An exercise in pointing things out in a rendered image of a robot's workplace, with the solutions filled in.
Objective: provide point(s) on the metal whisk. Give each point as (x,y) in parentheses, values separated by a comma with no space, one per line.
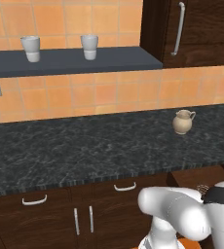
(203,188)

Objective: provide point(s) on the dark wood wall cupboard door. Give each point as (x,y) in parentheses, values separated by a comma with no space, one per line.
(208,30)

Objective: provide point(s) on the beige ceramic jug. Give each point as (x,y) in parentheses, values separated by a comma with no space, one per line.
(182,124)

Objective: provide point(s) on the open dark wood drawer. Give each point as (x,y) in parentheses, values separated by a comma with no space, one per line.
(201,176)

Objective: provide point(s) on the dark wood drawer front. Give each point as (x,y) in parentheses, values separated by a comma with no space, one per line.
(29,199)
(130,184)

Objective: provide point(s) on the white cup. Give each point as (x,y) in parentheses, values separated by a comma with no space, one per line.
(90,46)
(31,47)

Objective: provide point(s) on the dark grey wall shelf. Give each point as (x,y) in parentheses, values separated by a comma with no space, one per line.
(68,61)

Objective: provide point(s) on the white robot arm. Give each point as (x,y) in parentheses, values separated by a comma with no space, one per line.
(182,214)

